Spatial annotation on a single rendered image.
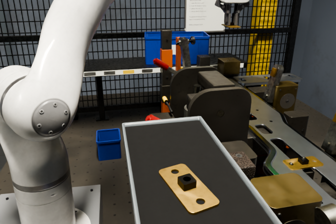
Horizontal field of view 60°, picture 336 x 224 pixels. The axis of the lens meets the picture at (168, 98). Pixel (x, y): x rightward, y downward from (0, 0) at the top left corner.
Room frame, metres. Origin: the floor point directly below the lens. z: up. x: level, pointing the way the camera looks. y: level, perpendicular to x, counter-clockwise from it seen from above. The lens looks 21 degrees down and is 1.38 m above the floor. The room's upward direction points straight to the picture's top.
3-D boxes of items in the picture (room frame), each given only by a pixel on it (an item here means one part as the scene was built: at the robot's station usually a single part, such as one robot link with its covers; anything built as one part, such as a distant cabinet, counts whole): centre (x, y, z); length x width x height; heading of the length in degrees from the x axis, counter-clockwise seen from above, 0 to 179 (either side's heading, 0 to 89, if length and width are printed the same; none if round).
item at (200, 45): (1.43, -0.04, 1.10); 0.30 x 0.17 x 0.13; 94
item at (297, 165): (0.57, -0.31, 1.01); 0.08 x 0.04 x 0.01; 103
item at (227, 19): (1.01, -0.19, 1.29); 0.03 x 0.03 x 0.07; 12
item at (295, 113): (0.87, -0.43, 0.84); 0.10 x 0.05 x 0.29; 102
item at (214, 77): (0.62, -0.09, 0.95); 0.18 x 0.13 x 0.49; 12
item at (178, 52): (1.09, -0.04, 0.95); 0.03 x 0.01 x 0.50; 12
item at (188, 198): (0.28, -0.02, 1.17); 0.08 x 0.04 x 0.01; 26
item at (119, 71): (1.41, 0.07, 1.02); 0.90 x 0.22 x 0.03; 102
